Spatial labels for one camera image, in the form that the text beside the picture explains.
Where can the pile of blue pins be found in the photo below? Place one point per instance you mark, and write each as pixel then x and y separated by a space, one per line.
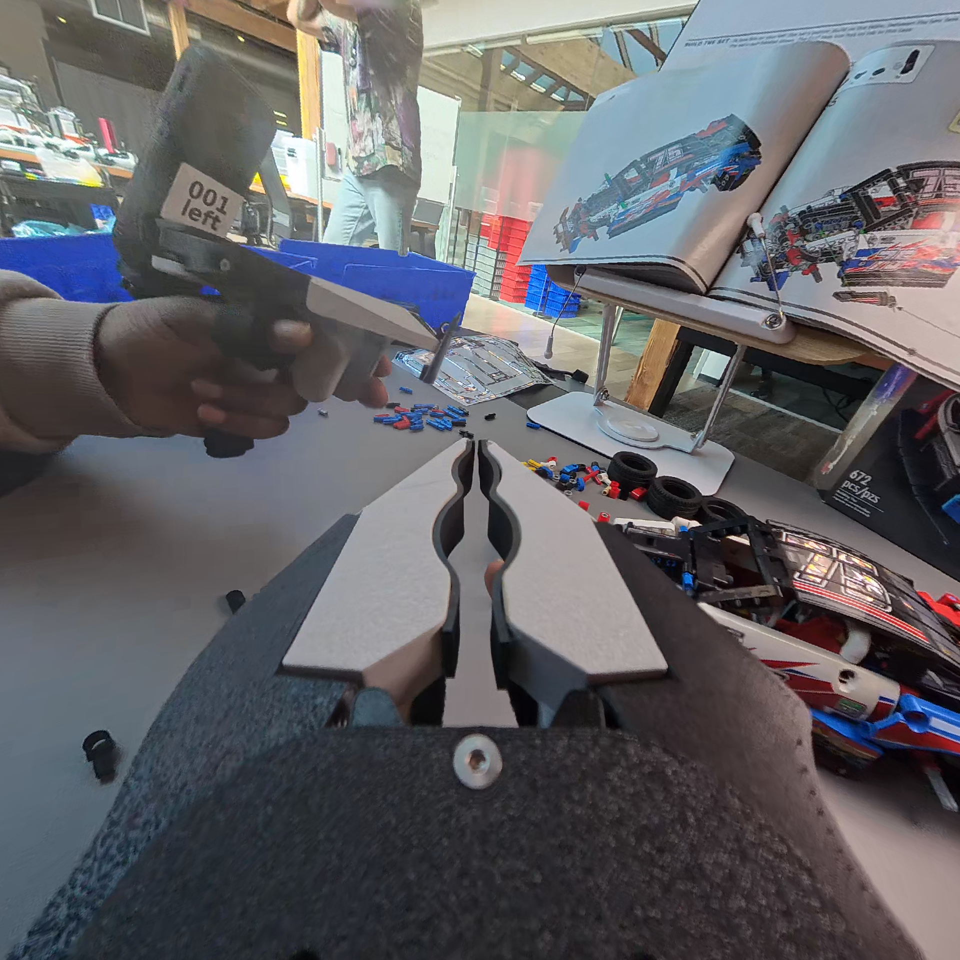
pixel 420 416

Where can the white book stand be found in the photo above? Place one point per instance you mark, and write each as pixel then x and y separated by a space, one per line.
pixel 637 431

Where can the whiteboard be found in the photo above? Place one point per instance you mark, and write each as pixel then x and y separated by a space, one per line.
pixel 439 142

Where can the toy brick race car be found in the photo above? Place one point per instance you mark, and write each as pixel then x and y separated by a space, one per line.
pixel 825 585

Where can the grey desk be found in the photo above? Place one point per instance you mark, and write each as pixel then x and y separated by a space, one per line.
pixel 187 510

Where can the black flanged bush piece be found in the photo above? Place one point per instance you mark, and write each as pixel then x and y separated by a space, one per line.
pixel 101 750

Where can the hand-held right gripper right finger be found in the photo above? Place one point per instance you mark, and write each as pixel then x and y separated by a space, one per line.
pixel 577 600

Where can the wooden post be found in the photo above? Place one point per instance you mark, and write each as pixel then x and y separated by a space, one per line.
pixel 309 112

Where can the sticker sheet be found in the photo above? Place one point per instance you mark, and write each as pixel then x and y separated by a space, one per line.
pixel 472 371

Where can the black toy tyre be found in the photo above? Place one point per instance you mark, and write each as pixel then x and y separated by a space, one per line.
pixel 673 496
pixel 632 469
pixel 721 511

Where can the building instruction booklet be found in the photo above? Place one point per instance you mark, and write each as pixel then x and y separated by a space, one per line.
pixel 675 150

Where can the blue plastic bin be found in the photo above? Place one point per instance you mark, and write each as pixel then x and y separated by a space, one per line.
pixel 52 262
pixel 390 281

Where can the person's left hand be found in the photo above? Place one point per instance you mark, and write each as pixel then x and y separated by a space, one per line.
pixel 165 367

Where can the person's right hand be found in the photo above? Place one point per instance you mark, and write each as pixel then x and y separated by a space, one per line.
pixel 494 579

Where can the black long axle piece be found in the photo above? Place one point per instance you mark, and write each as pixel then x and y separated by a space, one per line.
pixel 439 358

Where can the cluttered workbench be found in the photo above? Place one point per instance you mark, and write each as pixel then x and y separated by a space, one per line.
pixel 60 150

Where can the black round bush piece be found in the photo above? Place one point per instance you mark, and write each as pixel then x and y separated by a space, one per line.
pixel 235 600

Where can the person's left forearm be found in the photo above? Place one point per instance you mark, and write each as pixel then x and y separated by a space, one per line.
pixel 45 360

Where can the stack of blue storage bins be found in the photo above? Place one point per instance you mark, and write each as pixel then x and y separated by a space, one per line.
pixel 555 292

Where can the pile of mixed small bricks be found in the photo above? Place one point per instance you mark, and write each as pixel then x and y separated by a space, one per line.
pixel 581 476

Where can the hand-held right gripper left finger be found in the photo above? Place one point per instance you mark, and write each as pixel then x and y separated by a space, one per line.
pixel 375 585

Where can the stack of red storage bins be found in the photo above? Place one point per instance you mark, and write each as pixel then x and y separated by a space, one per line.
pixel 510 259

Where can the black printed toy set box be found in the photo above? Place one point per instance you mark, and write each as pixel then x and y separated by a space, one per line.
pixel 900 487

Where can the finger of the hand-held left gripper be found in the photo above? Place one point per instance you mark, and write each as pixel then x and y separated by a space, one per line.
pixel 337 367
pixel 360 311

